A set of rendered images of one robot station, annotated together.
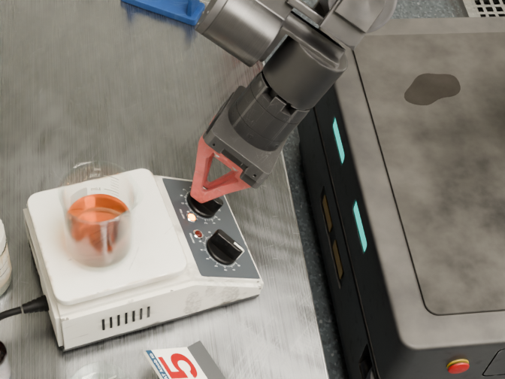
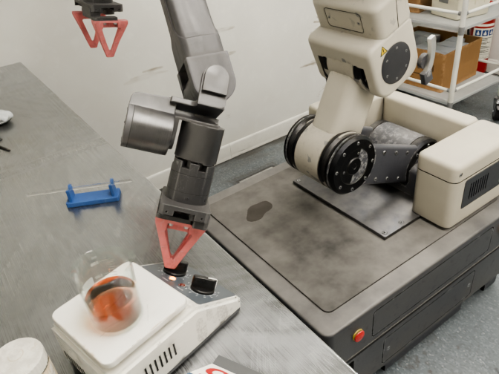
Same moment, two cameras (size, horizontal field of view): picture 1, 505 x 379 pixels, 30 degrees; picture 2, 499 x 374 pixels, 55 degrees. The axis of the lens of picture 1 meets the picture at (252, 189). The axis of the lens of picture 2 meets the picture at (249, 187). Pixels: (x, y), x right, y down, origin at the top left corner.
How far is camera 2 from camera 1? 0.31 m
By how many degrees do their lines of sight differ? 23
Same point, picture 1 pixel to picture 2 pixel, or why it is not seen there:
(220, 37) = (139, 138)
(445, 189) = (294, 250)
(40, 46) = (26, 250)
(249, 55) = (162, 142)
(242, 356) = (252, 349)
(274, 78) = (185, 152)
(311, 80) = (208, 141)
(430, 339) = (337, 326)
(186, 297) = (195, 326)
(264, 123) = (191, 185)
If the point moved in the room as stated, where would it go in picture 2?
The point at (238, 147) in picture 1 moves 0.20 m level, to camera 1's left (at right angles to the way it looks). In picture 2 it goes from (183, 206) to (15, 251)
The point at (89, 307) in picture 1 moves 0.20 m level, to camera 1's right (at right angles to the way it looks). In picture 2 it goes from (131, 362) to (298, 305)
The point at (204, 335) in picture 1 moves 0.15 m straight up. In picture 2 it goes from (219, 351) to (202, 263)
